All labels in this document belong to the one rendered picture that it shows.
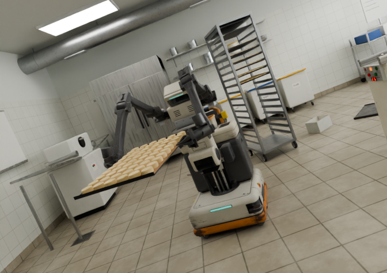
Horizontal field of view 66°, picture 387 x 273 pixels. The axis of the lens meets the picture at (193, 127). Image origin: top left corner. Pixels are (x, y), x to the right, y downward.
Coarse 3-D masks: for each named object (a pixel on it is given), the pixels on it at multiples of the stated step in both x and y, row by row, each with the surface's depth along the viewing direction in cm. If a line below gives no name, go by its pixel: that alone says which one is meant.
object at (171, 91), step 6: (174, 84) 232; (168, 90) 232; (174, 90) 228; (180, 90) 226; (186, 90) 224; (168, 96) 228; (174, 96) 228; (180, 96) 229; (186, 96) 229; (168, 102) 233; (174, 102) 234; (180, 102) 234
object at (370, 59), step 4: (380, 52) 268; (384, 52) 268; (372, 56) 268; (376, 56) 268; (360, 60) 269; (364, 60) 269; (368, 60) 269; (372, 60) 269; (376, 60) 269; (360, 64) 271; (364, 64) 270; (368, 64) 270
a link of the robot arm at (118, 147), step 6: (126, 108) 195; (120, 114) 194; (126, 114) 196; (120, 120) 192; (126, 120) 196; (120, 126) 190; (120, 132) 188; (120, 138) 187; (114, 144) 186; (120, 144) 186; (114, 150) 184; (120, 150) 184; (120, 156) 182
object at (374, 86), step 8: (376, 64) 253; (384, 64) 243; (376, 88) 266; (384, 88) 254; (376, 96) 271; (384, 96) 259; (376, 104) 276; (384, 104) 263; (384, 112) 268; (384, 120) 273; (384, 128) 278
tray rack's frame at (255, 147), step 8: (240, 16) 360; (224, 24) 359; (208, 32) 390; (208, 48) 418; (216, 64) 420; (224, 88) 424; (240, 128) 432; (272, 136) 431; (280, 136) 415; (288, 136) 400; (256, 144) 426; (264, 144) 410; (272, 144) 395; (280, 144) 381; (248, 152) 434
